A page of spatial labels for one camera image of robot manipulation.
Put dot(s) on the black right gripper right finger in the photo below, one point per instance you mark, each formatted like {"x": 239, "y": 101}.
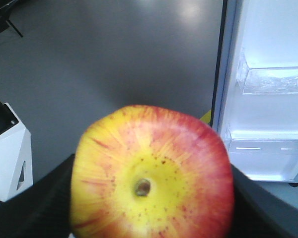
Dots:
{"x": 276, "y": 203}

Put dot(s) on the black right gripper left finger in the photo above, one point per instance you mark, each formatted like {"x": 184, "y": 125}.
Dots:
{"x": 41, "y": 211}

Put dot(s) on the red yellow apple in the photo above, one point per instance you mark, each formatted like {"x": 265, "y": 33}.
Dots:
{"x": 149, "y": 172}

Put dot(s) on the fridge door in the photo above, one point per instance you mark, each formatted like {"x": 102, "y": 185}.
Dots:
{"x": 255, "y": 103}

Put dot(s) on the clear lower door bin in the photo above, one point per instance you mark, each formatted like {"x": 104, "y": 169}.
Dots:
{"x": 263, "y": 153}

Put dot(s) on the clear door bin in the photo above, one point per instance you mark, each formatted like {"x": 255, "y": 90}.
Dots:
{"x": 263, "y": 153}
{"x": 266, "y": 80}

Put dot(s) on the yellow floor tape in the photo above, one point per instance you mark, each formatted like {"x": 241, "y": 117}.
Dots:
{"x": 206, "y": 118}

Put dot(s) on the clear upper door bin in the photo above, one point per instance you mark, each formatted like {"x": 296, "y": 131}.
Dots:
{"x": 266, "y": 80}

